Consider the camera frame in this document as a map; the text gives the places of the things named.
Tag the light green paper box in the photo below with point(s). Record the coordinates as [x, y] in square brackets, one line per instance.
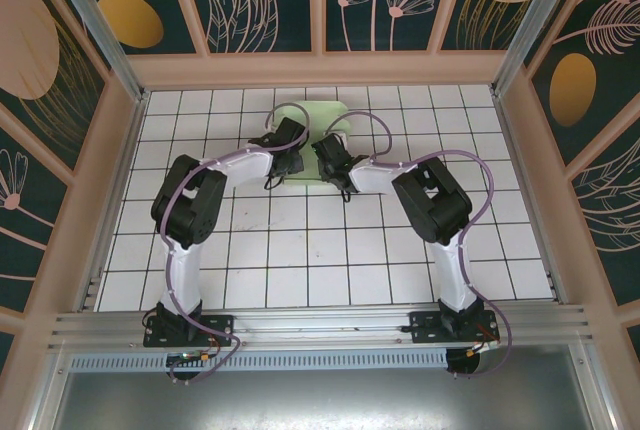
[320, 110]

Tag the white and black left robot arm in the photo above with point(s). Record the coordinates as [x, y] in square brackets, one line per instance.
[180, 275]

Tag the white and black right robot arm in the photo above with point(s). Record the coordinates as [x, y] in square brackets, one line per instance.
[450, 275]

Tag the grey metal sheet panel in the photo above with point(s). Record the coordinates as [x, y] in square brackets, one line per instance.
[320, 400]

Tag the aluminium side rail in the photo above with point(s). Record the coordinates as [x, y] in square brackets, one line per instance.
[126, 160]
[518, 162]

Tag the long aluminium frame rail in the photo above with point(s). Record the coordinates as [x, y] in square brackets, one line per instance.
[320, 325]

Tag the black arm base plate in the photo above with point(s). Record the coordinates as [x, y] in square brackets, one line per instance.
[425, 327]
[220, 330]

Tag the aluminium frame post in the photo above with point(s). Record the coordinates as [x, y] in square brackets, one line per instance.
[92, 15]
[536, 15]

